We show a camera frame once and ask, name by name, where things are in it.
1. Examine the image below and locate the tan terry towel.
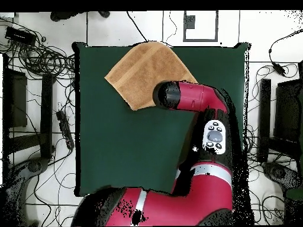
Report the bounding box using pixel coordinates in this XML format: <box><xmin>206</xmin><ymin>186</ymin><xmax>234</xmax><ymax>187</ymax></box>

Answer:
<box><xmin>104</xmin><ymin>41</ymin><xmax>199</xmax><ymax>112</ymax></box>

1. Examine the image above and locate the dark flat panel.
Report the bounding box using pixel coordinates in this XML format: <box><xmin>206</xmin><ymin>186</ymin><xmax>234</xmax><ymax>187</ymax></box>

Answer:
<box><xmin>274</xmin><ymin>79</ymin><xmax>303</xmax><ymax>142</ymax></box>
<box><xmin>8</xmin><ymin>69</ymin><xmax>28</xmax><ymax>128</ymax></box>

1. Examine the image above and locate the dark green table cloth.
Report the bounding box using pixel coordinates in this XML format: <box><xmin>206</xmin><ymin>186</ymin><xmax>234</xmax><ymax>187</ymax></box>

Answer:
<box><xmin>72</xmin><ymin>39</ymin><xmax>251</xmax><ymax>198</ymax></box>

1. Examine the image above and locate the black power strip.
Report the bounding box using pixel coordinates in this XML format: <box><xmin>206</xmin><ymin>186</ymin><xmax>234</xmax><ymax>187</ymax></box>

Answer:
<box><xmin>56</xmin><ymin>110</ymin><xmax>76</xmax><ymax>151</ymax></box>

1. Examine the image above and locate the dark grey square plate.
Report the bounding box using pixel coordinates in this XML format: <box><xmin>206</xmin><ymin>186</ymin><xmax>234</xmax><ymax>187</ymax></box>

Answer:
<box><xmin>184</xmin><ymin>15</ymin><xmax>196</xmax><ymax>30</ymax></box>

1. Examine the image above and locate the dark stand foot with knob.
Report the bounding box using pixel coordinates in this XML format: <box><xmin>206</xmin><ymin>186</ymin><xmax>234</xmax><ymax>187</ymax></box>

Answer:
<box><xmin>261</xmin><ymin>161</ymin><xmax>300</xmax><ymax>190</ymax></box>
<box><xmin>5</xmin><ymin>157</ymin><xmax>50</xmax><ymax>226</ymax></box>

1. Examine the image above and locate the black electronics box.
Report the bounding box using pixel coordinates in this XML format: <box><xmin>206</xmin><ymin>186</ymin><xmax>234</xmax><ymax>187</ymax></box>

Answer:
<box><xmin>5</xmin><ymin>26</ymin><xmax>38</xmax><ymax>46</ymax></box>

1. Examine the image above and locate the grey square floor frame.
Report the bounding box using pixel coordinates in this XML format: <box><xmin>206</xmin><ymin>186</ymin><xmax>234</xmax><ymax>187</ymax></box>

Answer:
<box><xmin>182</xmin><ymin>10</ymin><xmax>219</xmax><ymax>43</ymax></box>

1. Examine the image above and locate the black power adapter with cable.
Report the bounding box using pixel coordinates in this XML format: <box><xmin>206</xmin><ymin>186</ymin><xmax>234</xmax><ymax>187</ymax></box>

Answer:
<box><xmin>267</xmin><ymin>28</ymin><xmax>303</xmax><ymax>77</ymax></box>

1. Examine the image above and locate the black cable tangle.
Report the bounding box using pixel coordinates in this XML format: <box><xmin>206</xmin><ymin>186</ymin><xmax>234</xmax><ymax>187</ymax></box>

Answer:
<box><xmin>0</xmin><ymin>18</ymin><xmax>76</xmax><ymax>81</ymax></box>

